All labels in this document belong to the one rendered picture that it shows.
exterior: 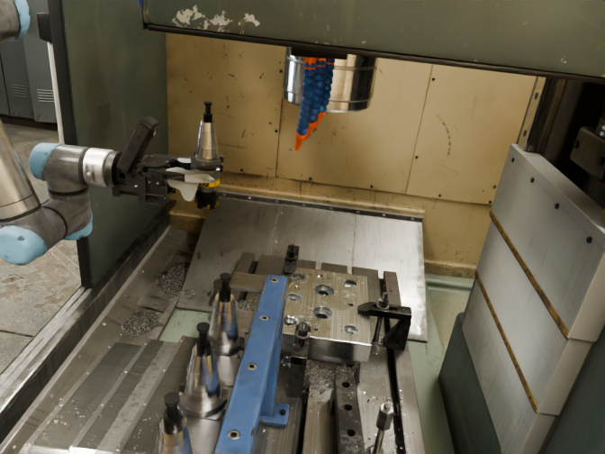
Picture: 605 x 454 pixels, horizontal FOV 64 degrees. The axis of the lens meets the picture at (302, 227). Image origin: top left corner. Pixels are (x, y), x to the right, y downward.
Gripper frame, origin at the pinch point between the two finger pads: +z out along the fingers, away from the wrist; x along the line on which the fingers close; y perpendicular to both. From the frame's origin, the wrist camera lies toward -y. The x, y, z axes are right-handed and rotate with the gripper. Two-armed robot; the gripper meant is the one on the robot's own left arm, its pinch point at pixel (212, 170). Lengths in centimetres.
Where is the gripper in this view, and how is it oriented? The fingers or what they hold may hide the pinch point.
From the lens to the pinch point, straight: 96.8
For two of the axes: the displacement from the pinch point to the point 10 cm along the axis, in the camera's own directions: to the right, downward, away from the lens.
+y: -0.9, 8.9, 4.4
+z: 9.9, 1.2, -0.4
